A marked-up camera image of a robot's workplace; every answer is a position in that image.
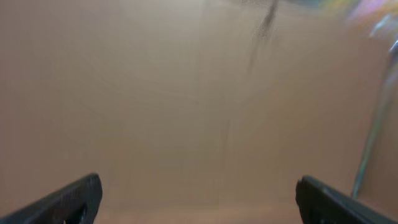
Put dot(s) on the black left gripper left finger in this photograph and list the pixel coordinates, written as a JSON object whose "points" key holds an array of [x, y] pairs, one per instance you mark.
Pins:
{"points": [[77, 202]]}

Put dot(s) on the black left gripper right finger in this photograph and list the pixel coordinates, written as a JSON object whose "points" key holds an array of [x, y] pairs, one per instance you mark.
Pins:
{"points": [[318, 203]]}

